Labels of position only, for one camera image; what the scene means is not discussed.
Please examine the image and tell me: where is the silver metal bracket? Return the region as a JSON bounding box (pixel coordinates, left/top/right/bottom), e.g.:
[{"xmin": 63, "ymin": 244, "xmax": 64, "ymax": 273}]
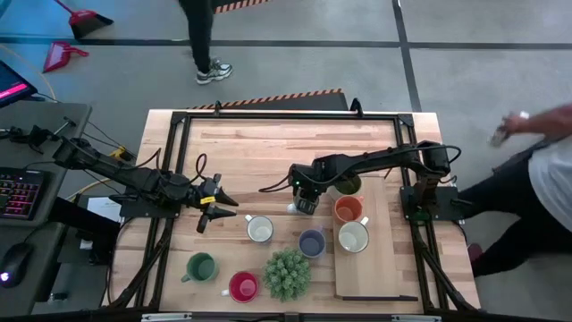
[
  {"xmin": 391, "ymin": 314, "xmax": 443, "ymax": 322},
  {"xmin": 140, "ymin": 312, "xmax": 193, "ymax": 322}
]

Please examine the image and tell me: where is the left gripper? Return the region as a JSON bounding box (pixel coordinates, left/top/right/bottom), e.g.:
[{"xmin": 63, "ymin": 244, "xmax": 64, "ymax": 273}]
[{"xmin": 195, "ymin": 173, "xmax": 240, "ymax": 234}]

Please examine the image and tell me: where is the white paper sheet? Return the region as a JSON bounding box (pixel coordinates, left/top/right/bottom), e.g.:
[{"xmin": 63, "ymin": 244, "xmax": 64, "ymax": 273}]
[{"xmin": 87, "ymin": 196, "xmax": 122, "ymax": 224}]

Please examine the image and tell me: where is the orange faceted mug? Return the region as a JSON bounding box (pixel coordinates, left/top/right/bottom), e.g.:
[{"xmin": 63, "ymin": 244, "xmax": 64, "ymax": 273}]
[{"xmin": 332, "ymin": 194, "xmax": 366, "ymax": 225}]

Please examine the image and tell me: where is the person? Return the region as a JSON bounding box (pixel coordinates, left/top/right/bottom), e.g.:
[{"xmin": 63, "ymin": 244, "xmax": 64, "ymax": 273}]
[
  {"xmin": 458, "ymin": 102, "xmax": 572, "ymax": 278},
  {"xmin": 178, "ymin": 0, "xmax": 234, "ymax": 86}
]

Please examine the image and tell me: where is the grey desk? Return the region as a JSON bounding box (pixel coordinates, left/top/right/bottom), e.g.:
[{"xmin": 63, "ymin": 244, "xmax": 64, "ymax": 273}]
[{"xmin": 0, "ymin": 101, "xmax": 93, "ymax": 314}]

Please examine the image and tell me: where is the wooden riser shelf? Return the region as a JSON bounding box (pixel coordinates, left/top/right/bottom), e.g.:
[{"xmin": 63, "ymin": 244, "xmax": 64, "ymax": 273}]
[{"xmin": 332, "ymin": 175, "xmax": 420, "ymax": 301}]

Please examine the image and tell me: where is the black computer mouse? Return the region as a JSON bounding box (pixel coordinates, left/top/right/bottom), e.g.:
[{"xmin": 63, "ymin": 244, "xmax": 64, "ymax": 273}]
[{"xmin": 0, "ymin": 242, "xmax": 35, "ymax": 289}]

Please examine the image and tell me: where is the black orange striped ramp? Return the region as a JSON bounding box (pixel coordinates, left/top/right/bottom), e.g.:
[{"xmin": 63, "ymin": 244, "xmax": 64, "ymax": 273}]
[
  {"xmin": 213, "ymin": 0, "xmax": 273, "ymax": 14},
  {"xmin": 185, "ymin": 88, "xmax": 349, "ymax": 112}
]

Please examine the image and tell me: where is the black aluminium table frame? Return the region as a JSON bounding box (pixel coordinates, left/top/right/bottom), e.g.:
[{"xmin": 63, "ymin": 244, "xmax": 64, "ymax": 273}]
[{"xmin": 102, "ymin": 98, "xmax": 482, "ymax": 314}]

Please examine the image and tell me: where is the red ceramic mug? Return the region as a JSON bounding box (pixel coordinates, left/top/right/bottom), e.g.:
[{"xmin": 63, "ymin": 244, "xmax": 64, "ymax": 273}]
[{"xmin": 221, "ymin": 270, "xmax": 261, "ymax": 304}]

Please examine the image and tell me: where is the red dustpan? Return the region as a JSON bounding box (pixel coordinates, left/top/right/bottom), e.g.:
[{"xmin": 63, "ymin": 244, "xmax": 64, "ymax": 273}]
[{"xmin": 42, "ymin": 40, "xmax": 90, "ymax": 74}]

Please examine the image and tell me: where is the green ceramic mug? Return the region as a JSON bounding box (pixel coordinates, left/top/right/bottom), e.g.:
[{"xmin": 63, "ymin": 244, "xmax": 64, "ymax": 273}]
[{"xmin": 180, "ymin": 251, "xmax": 220, "ymax": 284}]

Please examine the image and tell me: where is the succulent plant patterned grey pot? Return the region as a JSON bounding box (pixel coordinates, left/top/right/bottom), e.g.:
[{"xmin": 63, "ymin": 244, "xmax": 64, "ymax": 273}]
[{"xmin": 262, "ymin": 248, "xmax": 313, "ymax": 302}]

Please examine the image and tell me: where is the white mug blue floral print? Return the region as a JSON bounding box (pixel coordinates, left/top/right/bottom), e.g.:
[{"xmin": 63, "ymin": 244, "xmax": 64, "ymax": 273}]
[{"xmin": 244, "ymin": 213, "xmax": 275, "ymax": 244}]

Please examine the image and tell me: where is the dark monitor screen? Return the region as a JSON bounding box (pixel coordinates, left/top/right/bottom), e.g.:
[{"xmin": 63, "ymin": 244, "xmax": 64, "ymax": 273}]
[{"xmin": 0, "ymin": 60, "xmax": 39, "ymax": 108}]

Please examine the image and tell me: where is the red broom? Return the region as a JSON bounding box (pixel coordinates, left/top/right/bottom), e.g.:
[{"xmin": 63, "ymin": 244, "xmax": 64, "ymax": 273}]
[{"xmin": 53, "ymin": 0, "xmax": 115, "ymax": 39}]

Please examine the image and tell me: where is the black cable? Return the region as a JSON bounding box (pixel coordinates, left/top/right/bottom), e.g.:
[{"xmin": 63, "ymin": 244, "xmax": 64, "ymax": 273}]
[
  {"xmin": 194, "ymin": 153, "xmax": 209, "ymax": 183},
  {"xmin": 257, "ymin": 173, "xmax": 296, "ymax": 194}
]

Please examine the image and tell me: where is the lavender ceramic mug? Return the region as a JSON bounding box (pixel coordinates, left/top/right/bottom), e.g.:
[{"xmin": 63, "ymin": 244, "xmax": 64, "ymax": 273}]
[{"xmin": 298, "ymin": 226, "xmax": 327, "ymax": 259}]

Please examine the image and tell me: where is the black backlit keyboard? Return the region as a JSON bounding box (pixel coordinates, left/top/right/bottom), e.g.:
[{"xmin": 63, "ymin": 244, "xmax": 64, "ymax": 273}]
[{"xmin": 0, "ymin": 167, "xmax": 46, "ymax": 221}]

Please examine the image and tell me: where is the yellow cable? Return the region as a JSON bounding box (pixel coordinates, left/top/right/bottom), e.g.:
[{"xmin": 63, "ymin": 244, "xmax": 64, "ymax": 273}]
[{"xmin": 64, "ymin": 146, "xmax": 138, "ymax": 202}]

